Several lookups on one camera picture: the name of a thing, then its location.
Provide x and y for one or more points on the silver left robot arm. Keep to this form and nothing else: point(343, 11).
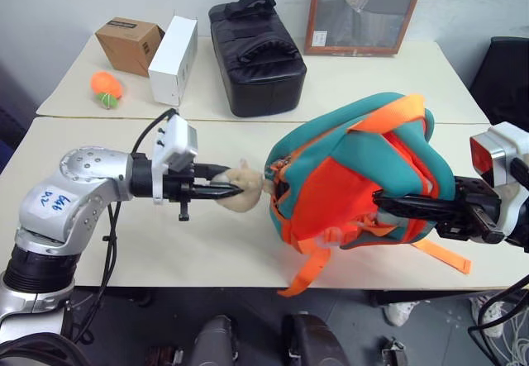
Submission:
point(78, 192)

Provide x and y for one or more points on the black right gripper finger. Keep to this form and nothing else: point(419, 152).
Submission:
point(425, 215)
point(421, 201)

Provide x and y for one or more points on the white shoe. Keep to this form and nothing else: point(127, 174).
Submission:
point(400, 312)
point(489, 316)

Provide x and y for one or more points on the black padded bag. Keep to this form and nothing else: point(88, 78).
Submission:
point(260, 68)

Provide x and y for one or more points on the wooden framed glass cabinet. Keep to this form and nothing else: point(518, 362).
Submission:
point(368, 19)

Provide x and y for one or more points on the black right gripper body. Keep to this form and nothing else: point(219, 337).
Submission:
point(471, 213)

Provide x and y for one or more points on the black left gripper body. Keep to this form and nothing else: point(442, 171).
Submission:
point(177, 188)

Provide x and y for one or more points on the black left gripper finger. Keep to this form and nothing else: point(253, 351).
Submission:
point(219, 193)
point(208, 169)

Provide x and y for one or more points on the black chair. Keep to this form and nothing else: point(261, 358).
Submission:
point(502, 81)

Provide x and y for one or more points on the dark rounded shape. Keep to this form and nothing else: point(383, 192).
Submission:
point(217, 341)
point(314, 341)

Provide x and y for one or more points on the orange and teal backpack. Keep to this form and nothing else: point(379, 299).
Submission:
point(330, 176)

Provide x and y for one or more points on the dark blue chair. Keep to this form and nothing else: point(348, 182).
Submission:
point(10, 130)

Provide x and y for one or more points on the beige plush toy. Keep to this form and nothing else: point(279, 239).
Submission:
point(246, 184)

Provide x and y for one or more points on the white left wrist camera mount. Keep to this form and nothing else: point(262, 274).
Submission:
point(178, 139)

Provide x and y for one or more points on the orange plush fruit toy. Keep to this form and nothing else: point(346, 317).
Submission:
point(105, 85)

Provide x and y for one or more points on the white box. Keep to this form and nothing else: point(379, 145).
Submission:
point(171, 64)

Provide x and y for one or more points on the brown cardboard box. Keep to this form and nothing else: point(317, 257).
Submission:
point(124, 44)

